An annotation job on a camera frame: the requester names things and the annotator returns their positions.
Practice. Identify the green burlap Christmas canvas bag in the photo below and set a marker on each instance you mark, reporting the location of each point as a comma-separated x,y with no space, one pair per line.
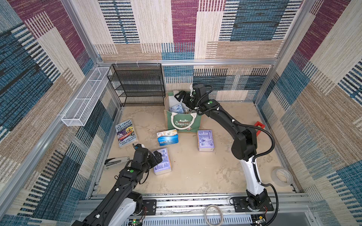
190,122

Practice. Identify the light blue tissue pack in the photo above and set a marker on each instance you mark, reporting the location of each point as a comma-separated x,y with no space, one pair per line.
178,109

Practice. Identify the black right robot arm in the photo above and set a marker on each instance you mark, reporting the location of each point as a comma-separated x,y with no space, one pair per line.
244,140

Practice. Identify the black wire mesh shelf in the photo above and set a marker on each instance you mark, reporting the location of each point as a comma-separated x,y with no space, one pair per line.
138,84

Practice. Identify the red tape dispenser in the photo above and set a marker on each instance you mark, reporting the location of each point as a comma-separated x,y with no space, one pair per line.
259,125

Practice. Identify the masking tape roll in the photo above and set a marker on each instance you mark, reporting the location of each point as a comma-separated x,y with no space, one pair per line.
282,177

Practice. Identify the white wire mesh basket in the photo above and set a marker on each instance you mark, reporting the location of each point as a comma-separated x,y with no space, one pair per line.
83,105

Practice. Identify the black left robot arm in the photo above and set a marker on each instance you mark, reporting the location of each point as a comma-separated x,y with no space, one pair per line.
122,201

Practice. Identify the purple tissue pack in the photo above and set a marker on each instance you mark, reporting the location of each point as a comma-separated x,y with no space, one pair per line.
205,140
165,166

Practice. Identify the colourful paperback book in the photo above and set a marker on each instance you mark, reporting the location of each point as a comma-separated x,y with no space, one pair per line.
126,133

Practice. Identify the black stapler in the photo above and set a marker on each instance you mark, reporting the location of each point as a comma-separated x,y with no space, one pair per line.
115,162

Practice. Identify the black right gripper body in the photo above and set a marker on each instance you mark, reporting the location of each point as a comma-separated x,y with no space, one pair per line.
184,96

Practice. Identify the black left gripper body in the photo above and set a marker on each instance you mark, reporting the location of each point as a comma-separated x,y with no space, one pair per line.
150,162

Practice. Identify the blue wave tissue pack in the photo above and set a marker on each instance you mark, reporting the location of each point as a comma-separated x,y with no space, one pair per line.
169,137

